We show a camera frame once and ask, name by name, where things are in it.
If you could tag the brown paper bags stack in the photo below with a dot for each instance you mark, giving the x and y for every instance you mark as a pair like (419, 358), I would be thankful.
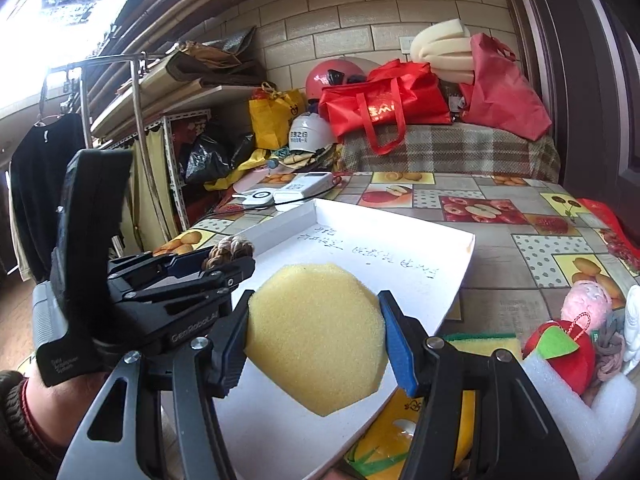
(215, 65)

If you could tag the yellow green scouring sponge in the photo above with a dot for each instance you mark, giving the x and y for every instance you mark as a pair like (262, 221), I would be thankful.
(480, 346)

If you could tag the yellow plastic bag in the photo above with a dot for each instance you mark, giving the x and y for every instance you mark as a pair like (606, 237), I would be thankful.
(390, 435)

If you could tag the white foam block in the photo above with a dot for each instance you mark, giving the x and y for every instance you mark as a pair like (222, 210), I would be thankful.
(565, 410)

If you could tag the white tray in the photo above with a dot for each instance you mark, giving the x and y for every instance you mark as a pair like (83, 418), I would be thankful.
(400, 245)

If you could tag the person's left forearm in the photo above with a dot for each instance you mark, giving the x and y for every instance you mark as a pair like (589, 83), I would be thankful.
(15, 440)

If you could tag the white wall socket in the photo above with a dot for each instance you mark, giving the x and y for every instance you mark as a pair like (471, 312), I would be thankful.
(406, 45)

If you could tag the black garment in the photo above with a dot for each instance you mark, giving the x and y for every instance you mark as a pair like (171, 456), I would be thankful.
(35, 185)

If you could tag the white flat box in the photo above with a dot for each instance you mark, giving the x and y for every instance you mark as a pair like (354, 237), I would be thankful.
(295, 205)

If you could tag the steel clothes rack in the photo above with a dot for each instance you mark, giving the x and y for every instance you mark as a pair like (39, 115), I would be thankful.
(85, 105)

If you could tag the dark door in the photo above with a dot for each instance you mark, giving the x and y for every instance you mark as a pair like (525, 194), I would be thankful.
(590, 85)

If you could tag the pink helmet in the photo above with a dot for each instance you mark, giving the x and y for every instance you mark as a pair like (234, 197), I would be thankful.
(320, 80)

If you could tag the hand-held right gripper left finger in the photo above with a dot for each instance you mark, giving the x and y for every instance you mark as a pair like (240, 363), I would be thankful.
(234, 332)

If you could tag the black plastic bag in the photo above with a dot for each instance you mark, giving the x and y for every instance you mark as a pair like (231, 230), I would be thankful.
(205, 160)

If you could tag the red plastic bag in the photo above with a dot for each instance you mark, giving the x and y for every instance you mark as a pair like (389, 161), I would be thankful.
(505, 95)

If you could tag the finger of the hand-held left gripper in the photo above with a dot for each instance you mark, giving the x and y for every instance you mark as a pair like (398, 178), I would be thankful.
(220, 277)
(182, 265)

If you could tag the yellow plastic sheet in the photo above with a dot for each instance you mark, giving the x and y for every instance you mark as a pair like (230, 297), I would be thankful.
(250, 160)

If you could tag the pink plush toy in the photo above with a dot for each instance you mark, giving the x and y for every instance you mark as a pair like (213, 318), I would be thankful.
(585, 300)

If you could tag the cream foam stack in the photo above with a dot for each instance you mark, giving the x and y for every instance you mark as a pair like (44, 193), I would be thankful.
(445, 45)

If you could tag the person's left hand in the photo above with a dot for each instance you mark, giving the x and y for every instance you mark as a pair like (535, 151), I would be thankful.
(60, 405)

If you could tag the white plush toy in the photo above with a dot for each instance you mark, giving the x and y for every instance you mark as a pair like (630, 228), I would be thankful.
(632, 330)

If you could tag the round yellow sponge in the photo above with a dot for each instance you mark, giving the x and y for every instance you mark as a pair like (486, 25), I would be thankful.
(315, 335)

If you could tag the red tote bag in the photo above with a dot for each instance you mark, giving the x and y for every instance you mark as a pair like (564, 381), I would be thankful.
(390, 100)

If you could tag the white round charger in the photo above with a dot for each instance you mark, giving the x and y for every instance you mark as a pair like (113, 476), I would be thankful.
(260, 197)

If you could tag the plaid covered bench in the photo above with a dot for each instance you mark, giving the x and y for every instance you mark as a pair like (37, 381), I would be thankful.
(450, 150)

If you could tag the fruit print tablecloth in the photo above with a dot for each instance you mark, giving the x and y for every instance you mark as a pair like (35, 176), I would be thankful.
(500, 260)

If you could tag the yellow shopping bag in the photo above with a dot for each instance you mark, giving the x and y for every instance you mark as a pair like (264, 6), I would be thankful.
(270, 120)

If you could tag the white round container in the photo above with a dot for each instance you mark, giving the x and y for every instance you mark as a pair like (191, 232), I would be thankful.
(310, 132)

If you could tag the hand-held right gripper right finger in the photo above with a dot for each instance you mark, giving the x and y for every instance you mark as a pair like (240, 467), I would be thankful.
(397, 345)

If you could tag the metal shelf rack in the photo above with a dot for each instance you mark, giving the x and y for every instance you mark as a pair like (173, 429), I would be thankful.
(170, 170)

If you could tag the red plush apple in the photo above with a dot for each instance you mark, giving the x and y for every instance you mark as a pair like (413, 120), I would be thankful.
(565, 367)

